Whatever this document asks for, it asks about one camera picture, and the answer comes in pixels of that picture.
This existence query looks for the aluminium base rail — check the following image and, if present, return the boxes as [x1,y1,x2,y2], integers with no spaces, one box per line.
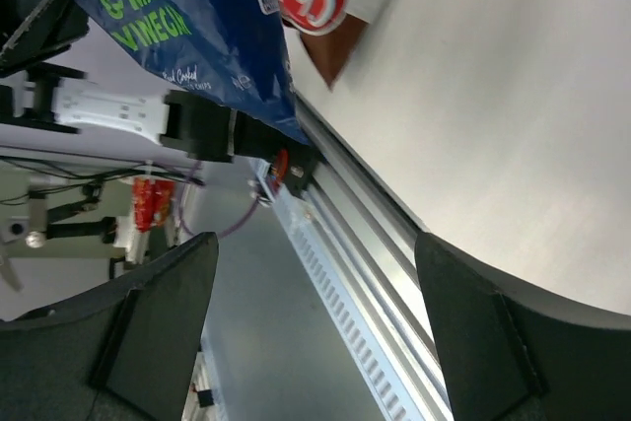
[297,102,448,400]

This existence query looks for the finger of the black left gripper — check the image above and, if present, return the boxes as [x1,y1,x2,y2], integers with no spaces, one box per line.
[1,0,89,76]

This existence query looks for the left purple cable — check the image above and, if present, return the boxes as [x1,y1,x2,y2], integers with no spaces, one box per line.
[175,159,262,240]

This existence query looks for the white slotted cable duct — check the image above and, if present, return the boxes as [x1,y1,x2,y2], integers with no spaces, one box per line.
[250,159,454,420]

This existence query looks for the Burts sea salt vinegar bag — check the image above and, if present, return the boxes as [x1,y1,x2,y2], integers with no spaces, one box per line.
[76,0,308,143]

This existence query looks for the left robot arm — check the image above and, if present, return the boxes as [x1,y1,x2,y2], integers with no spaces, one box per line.
[1,0,320,195]

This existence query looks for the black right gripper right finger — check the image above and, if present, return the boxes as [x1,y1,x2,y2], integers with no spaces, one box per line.
[414,232,630,420]

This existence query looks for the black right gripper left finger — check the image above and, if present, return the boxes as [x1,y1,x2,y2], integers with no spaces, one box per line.
[1,232,219,420]

